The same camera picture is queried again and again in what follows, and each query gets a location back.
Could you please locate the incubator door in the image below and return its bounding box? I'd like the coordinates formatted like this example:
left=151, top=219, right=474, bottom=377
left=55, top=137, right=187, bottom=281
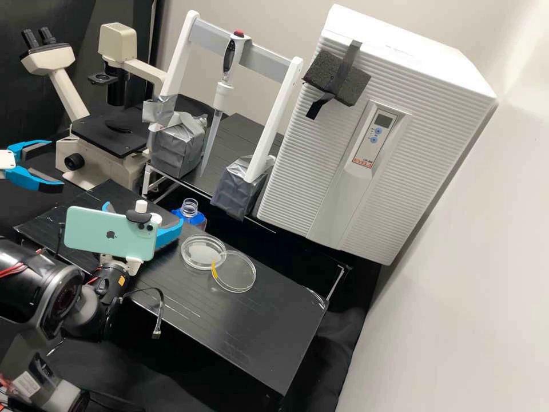
left=253, top=38, right=499, bottom=267

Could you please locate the grey taped block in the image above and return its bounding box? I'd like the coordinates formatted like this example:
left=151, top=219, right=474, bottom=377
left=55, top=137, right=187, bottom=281
left=210, top=154, right=278, bottom=222
left=145, top=96, right=209, bottom=177

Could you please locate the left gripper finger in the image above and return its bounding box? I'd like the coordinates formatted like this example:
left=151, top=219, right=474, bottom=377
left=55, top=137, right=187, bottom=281
left=0, top=164, right=66, bottom=195
left=6, top=138, right=51, bottom=163

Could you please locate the black cable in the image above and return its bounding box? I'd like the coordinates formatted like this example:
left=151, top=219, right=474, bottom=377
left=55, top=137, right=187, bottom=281
left=123, top=288, right=167, bottom=340

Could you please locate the petri dish lid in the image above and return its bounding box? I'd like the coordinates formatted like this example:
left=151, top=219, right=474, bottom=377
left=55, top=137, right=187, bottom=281
left=209, top=250, right=258, bottom=294

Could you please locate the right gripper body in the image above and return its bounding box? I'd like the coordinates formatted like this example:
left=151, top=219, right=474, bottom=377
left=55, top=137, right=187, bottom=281
left=99, top=253, right=142, bottom=275

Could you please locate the petri dish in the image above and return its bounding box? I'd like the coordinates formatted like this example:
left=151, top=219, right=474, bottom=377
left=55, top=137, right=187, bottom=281
left=180, top=233, right=227, bottom=272

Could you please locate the black platform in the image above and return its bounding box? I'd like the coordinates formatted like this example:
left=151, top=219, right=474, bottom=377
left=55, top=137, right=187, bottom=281
left=142, top=92, right=289, bottom=225
left=13, top=178, right=329, bottom=399
left=201, top=210, right=357, bottom=311

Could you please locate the pipette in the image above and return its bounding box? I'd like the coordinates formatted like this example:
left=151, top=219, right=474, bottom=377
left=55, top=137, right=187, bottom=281
left=198, top=30, right=252, bottom=178

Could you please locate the white pipette stand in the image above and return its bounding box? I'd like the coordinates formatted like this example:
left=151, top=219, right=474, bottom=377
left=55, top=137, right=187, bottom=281
left=147, top=10, right=304, bottom=182

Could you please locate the cream microscope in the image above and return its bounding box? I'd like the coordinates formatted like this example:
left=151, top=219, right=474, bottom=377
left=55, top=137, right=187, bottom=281
left=18, top=23, right=169, bottom=193

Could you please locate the right wrist camera phone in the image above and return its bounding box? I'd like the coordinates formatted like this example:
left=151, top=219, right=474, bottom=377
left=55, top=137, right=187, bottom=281
left=63, top=199, right=165, bottom=263

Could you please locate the white incubator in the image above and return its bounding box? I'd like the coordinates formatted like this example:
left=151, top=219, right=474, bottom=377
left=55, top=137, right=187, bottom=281
left=319, top=3, right=499, bottom=102

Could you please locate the blue bottle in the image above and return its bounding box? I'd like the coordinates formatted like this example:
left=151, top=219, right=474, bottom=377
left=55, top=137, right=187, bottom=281
left=171, top=197, right=209, bottom=231

